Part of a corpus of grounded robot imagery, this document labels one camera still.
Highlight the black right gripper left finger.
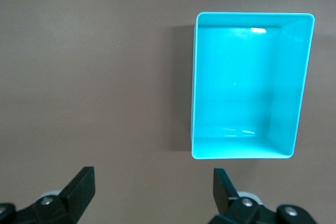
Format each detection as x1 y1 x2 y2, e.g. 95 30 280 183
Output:
0 166 96 224

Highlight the turquoise plastic bin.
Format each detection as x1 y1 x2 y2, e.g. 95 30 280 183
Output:
189 11 315 160

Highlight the brown table cover cloth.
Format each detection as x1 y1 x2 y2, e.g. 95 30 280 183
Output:
0 0 336 224

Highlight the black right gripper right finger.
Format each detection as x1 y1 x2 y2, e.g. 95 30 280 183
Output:
209 167 316 224

